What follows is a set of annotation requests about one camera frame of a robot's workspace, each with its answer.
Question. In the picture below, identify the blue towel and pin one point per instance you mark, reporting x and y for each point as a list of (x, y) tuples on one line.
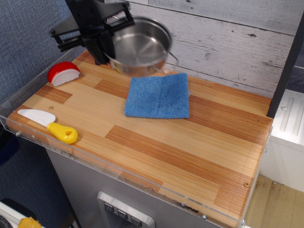
[(158, 97)]

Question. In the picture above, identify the dark vertical post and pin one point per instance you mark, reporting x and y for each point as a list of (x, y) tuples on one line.
[(287, 70), (101, 59)]

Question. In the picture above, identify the dark left vertical post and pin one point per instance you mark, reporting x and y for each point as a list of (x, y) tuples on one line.
[(101, 59)]

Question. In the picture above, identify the red and white toy sushi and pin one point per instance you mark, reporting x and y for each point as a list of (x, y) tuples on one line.
[(62, 73)]

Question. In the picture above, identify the white toy knife yellow handle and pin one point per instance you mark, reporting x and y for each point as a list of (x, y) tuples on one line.
[(65, 134)]

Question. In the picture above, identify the dark right vertical post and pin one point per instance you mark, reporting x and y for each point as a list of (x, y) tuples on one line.
[(287, 70)]

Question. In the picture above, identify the clear acrylic table guard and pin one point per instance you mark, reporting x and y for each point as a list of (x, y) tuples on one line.
[(204, 165)]

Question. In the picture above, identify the yellow object at bottom left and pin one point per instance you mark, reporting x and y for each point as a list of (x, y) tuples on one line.
[(29, 223)]

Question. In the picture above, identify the stainless steel pot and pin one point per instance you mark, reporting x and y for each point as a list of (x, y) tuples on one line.
[(141, 49)]

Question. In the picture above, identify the white side appliance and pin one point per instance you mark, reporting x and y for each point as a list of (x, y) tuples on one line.
[(283, 160)]

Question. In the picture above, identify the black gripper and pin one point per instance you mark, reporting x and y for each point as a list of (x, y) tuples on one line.
[(92, 24)]

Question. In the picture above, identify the silver dispenser panel with buttons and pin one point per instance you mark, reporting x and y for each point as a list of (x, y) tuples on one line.
[(118, 214)]

